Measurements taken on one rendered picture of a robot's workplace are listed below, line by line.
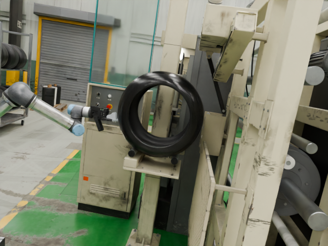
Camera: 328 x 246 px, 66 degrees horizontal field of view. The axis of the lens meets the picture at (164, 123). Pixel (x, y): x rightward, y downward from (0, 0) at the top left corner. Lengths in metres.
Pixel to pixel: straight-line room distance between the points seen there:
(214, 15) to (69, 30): 10.07
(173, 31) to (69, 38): 9.38
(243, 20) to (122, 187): 1.85
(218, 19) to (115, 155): 1.59
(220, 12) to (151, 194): 1.44
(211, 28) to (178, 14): 0.69
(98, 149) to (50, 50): 9.11
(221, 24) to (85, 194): 2.02
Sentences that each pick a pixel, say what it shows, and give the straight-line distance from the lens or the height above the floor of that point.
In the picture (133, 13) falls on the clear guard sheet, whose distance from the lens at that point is 2.41.
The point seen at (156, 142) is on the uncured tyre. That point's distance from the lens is 1.86.
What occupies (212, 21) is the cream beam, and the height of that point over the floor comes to 1.70.
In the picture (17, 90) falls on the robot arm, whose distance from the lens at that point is 1.67.
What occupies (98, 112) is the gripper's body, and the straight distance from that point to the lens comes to 1.74.
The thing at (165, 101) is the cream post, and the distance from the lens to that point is 1.93.
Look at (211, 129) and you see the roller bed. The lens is 1.88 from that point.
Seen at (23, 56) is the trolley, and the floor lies 1.44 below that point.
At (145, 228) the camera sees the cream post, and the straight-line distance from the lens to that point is 2.28.
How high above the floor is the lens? 1.39
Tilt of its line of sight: 10 degrees down
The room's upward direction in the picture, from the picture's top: 9 degrees clockwise
